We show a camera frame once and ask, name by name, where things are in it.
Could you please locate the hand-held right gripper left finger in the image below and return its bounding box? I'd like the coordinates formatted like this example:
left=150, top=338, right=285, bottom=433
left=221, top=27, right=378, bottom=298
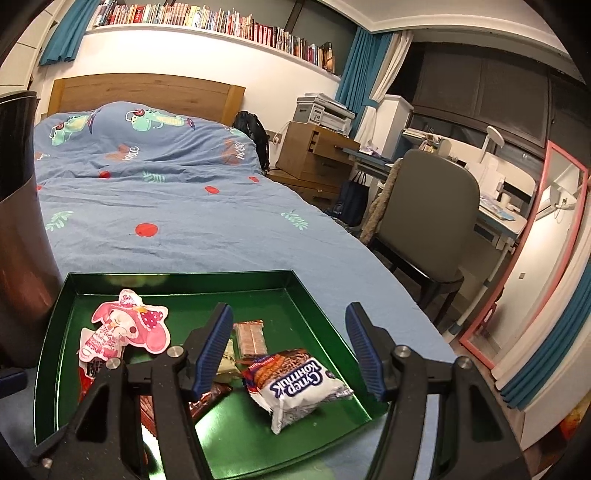
left=28, top=302, right=234, bottom=480

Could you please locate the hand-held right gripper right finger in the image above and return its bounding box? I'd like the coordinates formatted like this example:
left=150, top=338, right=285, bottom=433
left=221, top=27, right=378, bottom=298
left=345, top=302, right=532, bottom=480

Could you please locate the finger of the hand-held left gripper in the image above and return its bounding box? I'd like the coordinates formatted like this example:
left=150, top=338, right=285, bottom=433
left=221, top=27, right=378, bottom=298
left=0, top=367, right=25, bottom=398

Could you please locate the small olive candy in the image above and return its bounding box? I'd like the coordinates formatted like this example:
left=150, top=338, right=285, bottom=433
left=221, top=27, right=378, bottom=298
left=215, top=338, right=243, bottom=383

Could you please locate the red-ended wafer packet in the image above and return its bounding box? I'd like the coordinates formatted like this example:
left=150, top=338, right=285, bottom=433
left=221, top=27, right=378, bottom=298
left=232, top=320, right=269, bottom=360

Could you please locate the brown snack bag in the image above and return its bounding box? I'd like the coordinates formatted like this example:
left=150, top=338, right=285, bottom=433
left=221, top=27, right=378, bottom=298
left=187, top=382, right=234, bottom=418

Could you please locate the white and brown cookie packet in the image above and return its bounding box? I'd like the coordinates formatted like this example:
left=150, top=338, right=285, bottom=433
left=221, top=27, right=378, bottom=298
left=241, top=348, right=355, bottom=435

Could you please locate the green metal tray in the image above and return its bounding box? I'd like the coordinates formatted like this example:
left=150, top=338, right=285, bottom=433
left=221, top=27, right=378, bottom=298
left=33, top=269, right=387, bottom=480

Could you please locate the pink character-shaped snack packet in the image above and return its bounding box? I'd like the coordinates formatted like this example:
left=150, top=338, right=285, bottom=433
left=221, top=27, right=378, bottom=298
left=78, top=288, right=171, bottom=363

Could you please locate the beige knitted scarf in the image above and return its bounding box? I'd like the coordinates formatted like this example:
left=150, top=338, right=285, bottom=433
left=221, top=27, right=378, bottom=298
left=359, top=161, right=403, bottom=246

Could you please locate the grey chair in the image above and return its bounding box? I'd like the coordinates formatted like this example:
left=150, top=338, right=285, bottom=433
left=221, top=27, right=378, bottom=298
left=369, top=148, right=481, bottom=326

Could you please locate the dark tote bag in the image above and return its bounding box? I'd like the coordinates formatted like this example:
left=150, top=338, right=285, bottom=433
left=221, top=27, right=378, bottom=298
left=333, top=171, right=371, bottom=228

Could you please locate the teal curtain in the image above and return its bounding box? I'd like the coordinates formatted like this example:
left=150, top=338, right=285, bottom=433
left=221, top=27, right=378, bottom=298
left=500, top=286, right=591, bottom=408
left=335, top=27, right=393, bottom=121
left=39, top=0, right=100, bottom=66

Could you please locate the white and blue desk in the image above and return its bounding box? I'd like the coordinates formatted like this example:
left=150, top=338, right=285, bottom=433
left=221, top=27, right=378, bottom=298
left=342, top=127, right=529, bottom=333

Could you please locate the wooden nightstand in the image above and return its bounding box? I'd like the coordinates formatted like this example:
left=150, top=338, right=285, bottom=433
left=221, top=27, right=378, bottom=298
left=268, top=121, right=361, bottom=208

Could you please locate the pink-framed mirror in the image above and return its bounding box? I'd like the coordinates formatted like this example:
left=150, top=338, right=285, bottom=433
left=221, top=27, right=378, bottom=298
left=458, top=141, right=590, bottom=371

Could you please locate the black backpack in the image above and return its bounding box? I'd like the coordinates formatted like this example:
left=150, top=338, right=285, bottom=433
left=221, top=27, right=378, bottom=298
left=232, top=111, right=271, bottom=172

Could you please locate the white cabinet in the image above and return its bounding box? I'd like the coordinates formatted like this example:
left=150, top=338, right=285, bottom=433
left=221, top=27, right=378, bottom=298
left=355, top=95, right=415, bottom=155

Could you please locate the grey printer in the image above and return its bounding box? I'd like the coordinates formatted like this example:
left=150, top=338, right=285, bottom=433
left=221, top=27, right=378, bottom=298
left=295, top=92, right=356, bottom=134

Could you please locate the white desk lamp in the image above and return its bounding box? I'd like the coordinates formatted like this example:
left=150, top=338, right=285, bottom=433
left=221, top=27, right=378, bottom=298
left=479, top=126, right=507, bottom=163

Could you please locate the wooden headboard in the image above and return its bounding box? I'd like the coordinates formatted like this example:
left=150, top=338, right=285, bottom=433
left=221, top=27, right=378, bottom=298
left=48, top=74, right=245, bottom=127

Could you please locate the white curtain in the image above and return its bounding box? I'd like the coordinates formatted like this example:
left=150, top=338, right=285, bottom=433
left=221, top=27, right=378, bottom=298
left=365, top=30, right=415, bottom=118

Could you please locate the row of books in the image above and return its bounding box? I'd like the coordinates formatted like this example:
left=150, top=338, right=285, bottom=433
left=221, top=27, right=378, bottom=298
left=90, top=0, right=335, bottom=75

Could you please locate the white wall shelf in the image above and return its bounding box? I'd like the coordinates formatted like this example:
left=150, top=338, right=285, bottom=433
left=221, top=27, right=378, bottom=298
left=85, top=23, right=342, bottom=84

